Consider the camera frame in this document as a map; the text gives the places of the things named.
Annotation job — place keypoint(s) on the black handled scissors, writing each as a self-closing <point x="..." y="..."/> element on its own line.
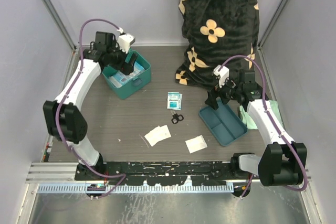
<point x="176" y="117"/>

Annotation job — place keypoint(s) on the teal medicine kit box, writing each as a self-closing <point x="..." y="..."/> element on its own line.
<point x="126" y="85"/>

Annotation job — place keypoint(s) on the dark teal divided tray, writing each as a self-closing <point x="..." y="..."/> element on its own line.
<point x="223" y="123"/>

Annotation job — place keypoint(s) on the small white gauze packet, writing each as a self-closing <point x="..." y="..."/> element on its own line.
<point x="196" y="144"/>

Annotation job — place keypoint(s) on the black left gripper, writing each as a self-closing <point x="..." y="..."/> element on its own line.
<point x="126" y="67"/>

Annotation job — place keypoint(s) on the black floral plush blanket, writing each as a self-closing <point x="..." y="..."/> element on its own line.
<point x="216" y="30"/>

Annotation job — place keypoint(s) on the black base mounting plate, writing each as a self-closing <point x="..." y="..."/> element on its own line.
<point x="207" y="173"/>

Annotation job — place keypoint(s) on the large blue cotton pack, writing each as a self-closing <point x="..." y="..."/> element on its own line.
<point x="119" y="79"/>

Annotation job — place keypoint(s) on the aluminium slotted rail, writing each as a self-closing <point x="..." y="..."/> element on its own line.
<point x="58" y="177"/>

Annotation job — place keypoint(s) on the teal white sachet packet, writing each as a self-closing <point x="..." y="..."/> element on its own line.
<point x="174" y="100"/>

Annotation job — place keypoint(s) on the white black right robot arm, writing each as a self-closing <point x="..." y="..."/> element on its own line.
<point x="283" y="160"/>

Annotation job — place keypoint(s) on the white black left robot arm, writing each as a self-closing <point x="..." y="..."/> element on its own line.
<point x="63" y="116"/>

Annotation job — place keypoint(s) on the white gauze pad stack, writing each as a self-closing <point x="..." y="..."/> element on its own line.
<point x="158" y="134"/>

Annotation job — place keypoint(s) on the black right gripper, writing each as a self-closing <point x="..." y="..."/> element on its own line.
<point x="213" y="95"/>

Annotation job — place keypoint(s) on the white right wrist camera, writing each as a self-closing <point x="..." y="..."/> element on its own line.
<point x="221" y="73"/>

